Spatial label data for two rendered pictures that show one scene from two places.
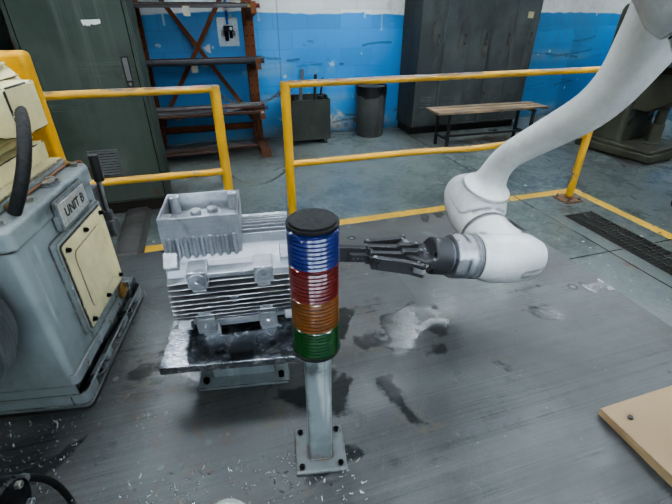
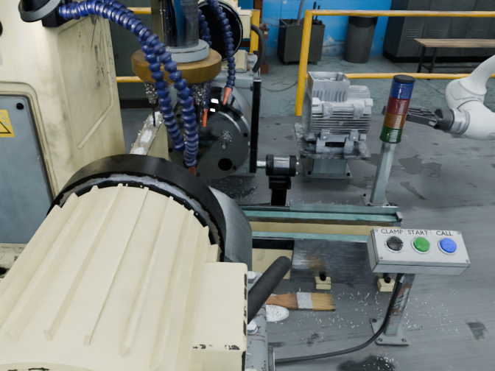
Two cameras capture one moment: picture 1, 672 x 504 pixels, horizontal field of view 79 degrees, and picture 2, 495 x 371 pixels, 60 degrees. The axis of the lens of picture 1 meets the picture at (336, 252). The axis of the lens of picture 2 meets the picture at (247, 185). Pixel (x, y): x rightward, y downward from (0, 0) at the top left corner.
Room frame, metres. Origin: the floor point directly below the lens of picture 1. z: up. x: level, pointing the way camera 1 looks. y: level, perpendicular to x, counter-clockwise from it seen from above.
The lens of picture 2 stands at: (-0.81, 0.31, 1.56)
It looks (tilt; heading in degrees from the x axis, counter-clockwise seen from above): 31 degrees down; 7
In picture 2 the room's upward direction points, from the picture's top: 2 degrees clockwise
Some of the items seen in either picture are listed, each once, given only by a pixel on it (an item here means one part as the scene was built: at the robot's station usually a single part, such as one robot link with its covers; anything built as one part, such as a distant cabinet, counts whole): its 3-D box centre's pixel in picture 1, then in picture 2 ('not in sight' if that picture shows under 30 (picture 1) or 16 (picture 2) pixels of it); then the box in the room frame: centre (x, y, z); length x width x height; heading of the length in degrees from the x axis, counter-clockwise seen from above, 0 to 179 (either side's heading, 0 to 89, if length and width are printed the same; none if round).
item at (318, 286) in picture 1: (314, 275); (398, 103); (0.40, 0.03, 1.14); 0.06 x 0.06 x 0.04
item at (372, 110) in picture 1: (370, 110); (359, 37); (5.35, -0.43, 0.30); 0.39 x 0.39 x 0.60
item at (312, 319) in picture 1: (315, 305); (395, 118); (0.40, 0.03, 1.10); 0.06 x 0.06 x 0.04
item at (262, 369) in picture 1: (243, 333); (328, 152); (0.62, 0.18, 0.86); 0.27 x 0.24 x 0.12; 7
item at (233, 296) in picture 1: (235, 268); (334, 112); (0.61, 0.18, 1.02); 0.20 x 0.19 x 0.19; 101
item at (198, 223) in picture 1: (204, 223); (327, 86); (0.61, 0.22, 1.11); 0.12 x 0.11 x 0.07; 101
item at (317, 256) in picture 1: (313, 242); (401, 87); (0.40, 0.03, 1.19); 0.06 x 0.06 x 0.04
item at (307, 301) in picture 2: not in sight; (291, 300); (-0.08, 0.28, 0.80); 0.21 x 0.05 x 0.01; 98
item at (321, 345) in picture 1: (316, 332); (391, 132); (0.40, 0.03, 1.05); 0.06 x 0.06 x 0.04
